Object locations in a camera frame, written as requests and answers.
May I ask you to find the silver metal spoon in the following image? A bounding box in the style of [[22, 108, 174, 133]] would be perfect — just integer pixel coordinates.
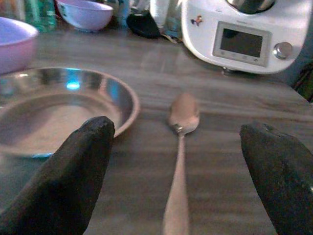
[[161, 92, 201, 235]]

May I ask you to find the lilac bowl with white rim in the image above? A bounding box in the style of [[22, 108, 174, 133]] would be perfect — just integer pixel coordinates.
[[55, 0, 114, 31]]

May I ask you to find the white cylindrical container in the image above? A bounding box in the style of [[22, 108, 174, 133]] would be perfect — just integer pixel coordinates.
[[149, 0, 172, 26]]

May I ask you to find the round stainless steel plate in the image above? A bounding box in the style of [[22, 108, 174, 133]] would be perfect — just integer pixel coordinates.
[[0, 67, 140, 159]]

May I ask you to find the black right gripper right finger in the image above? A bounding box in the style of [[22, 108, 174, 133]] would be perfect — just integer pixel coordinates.
[[239, 122, 313, 235]]

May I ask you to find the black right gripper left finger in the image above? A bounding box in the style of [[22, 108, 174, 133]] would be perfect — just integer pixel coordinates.
[[0, 116, 116, 235]]

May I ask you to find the black cloth lump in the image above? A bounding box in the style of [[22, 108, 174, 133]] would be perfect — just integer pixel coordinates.
[[126, 10, 161, 39]]

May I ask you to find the white kitchen cooking machine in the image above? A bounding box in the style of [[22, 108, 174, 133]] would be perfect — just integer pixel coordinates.
[[181, 0, 313, 75]]

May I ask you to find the large lilac plastic bowl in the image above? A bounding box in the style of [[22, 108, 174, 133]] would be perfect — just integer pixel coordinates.
[[0, 16, 40, 75]]

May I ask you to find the green glass bottle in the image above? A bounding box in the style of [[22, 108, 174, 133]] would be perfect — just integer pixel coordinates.
[[24, 0, 57, 33]]

